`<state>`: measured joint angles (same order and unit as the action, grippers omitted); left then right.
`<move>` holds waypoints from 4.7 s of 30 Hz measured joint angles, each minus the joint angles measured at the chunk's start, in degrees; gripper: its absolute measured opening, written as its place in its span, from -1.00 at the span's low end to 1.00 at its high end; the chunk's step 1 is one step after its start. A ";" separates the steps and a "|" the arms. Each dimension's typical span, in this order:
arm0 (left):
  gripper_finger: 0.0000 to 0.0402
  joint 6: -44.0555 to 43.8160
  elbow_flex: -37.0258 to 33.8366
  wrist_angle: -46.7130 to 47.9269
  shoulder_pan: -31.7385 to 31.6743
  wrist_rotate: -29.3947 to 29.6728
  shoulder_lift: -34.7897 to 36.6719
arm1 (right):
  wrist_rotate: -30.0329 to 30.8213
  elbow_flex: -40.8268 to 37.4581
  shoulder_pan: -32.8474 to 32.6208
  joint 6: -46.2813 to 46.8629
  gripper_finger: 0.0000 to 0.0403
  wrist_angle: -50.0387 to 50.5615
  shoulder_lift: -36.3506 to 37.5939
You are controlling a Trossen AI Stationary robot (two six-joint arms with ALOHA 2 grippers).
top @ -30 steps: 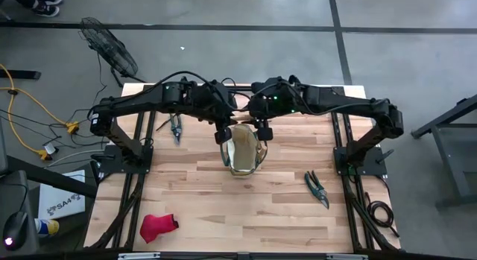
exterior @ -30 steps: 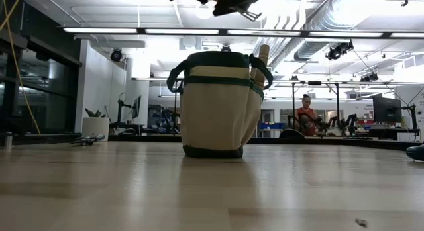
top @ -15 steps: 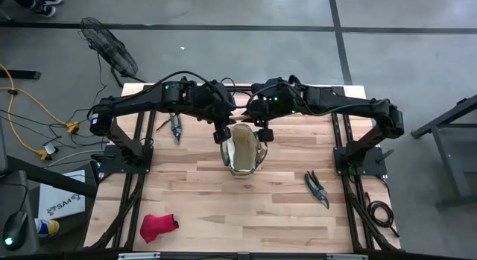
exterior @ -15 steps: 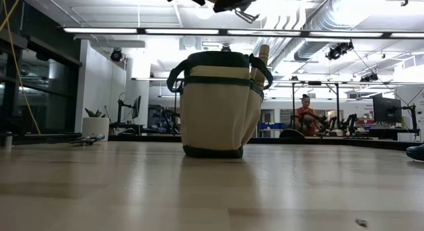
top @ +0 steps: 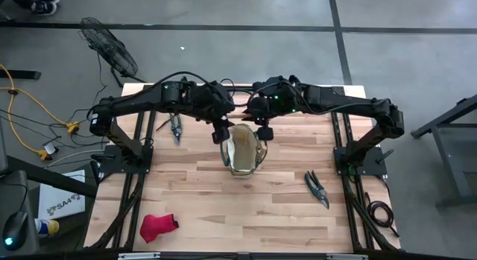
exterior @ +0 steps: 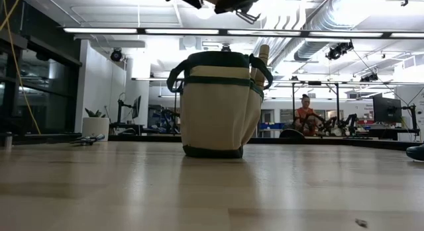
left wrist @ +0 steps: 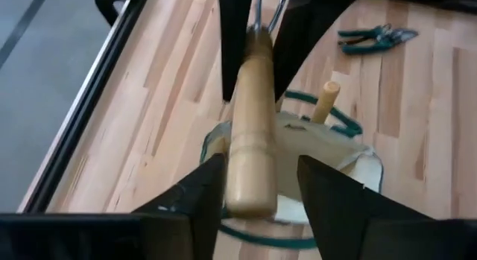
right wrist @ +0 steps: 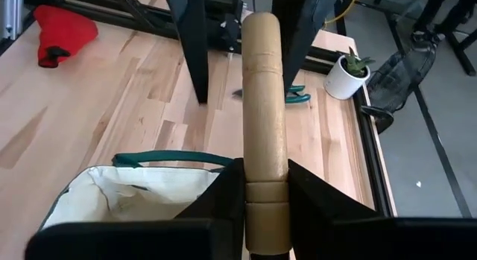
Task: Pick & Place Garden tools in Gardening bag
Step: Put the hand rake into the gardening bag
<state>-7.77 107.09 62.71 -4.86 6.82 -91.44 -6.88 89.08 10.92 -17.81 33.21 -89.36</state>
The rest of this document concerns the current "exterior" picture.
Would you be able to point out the beige green gardening tool bag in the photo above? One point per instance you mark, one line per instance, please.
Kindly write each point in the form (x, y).
(215, 118)

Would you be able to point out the dark rounded object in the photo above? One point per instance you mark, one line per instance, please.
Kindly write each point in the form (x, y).
(416, 153)

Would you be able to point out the background black robot arm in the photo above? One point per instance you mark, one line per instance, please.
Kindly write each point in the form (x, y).
(326, 123)
(349, 121)

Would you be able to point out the long LED light bar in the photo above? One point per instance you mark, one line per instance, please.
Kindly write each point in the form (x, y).
(179, 31)

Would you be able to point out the black metal table stand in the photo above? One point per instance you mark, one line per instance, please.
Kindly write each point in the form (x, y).
(293, 98)

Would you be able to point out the black stage light cluster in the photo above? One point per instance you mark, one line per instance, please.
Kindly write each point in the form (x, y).
(369, 77)
(338, 51)

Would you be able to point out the black computer monitor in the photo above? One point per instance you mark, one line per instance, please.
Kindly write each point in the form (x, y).
(387, 108)
(136, 107)

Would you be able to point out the blue storage bins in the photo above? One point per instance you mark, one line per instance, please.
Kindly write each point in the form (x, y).
(271, 126)

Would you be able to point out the person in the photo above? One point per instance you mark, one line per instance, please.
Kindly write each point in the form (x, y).
(304, 112)

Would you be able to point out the background office desk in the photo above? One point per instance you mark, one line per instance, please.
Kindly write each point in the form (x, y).
(391, 131)
(127, 126)

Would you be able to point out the small white potted plant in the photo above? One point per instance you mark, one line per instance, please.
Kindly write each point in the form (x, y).
(96, 130)

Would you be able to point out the small grey cylinder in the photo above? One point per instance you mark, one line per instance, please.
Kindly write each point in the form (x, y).
(8, 141)

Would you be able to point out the black ceiling camera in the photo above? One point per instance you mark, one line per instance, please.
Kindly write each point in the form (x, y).
(226, 47)
(116, 55)

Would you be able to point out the silver spiral ventilation duct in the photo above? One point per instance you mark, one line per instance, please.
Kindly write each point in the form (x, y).
(314, 45)

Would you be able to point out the black aluminium table frame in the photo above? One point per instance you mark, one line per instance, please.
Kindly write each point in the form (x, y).
(149, 138)

